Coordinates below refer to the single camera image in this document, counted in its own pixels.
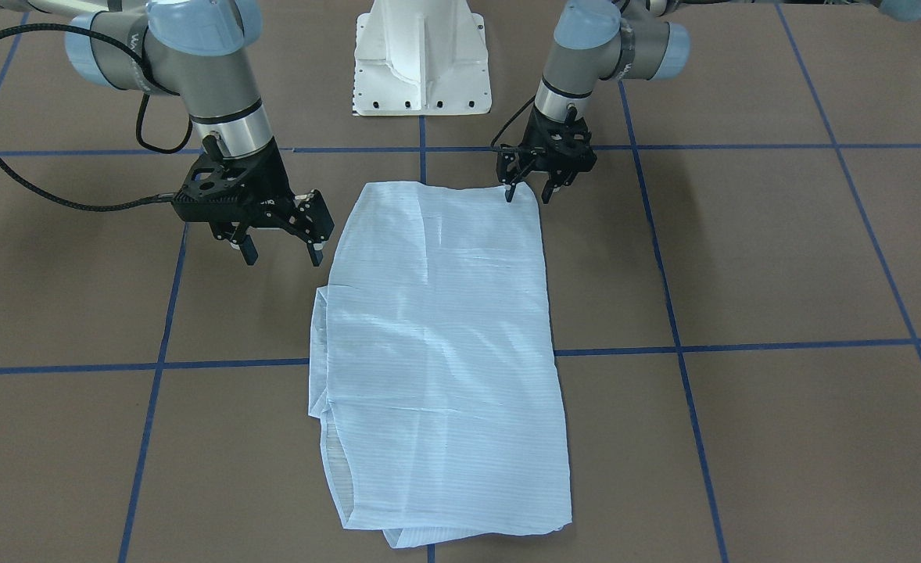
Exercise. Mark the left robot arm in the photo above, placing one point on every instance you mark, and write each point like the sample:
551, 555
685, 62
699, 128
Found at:
779, 75

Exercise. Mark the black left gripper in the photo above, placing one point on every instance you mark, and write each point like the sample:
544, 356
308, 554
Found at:
539, 130

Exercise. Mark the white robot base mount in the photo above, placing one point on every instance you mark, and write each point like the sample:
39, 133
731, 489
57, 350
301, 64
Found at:
421, 59

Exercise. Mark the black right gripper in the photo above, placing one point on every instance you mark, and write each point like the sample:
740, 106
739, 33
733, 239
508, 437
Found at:
274, 185

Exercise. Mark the light blue button-up shirt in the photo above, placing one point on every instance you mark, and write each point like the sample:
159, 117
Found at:
432, 368

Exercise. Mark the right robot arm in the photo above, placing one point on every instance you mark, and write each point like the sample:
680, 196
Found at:
195, 50

